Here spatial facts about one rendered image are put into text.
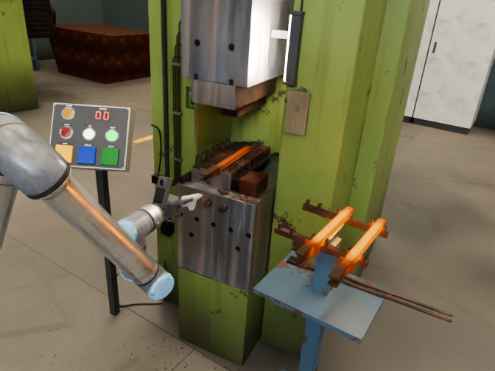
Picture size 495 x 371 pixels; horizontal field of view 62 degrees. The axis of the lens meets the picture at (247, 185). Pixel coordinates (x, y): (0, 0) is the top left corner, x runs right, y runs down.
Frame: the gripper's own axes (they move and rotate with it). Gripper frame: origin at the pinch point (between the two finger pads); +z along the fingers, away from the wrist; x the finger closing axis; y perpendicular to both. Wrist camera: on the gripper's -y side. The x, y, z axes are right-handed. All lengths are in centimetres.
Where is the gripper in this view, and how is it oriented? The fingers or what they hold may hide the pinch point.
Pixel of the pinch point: (185, 188)
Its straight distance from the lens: 160.1
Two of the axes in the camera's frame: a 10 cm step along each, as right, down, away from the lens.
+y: -0.6, 9.0, 4.3
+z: 4.4, -3.6, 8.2
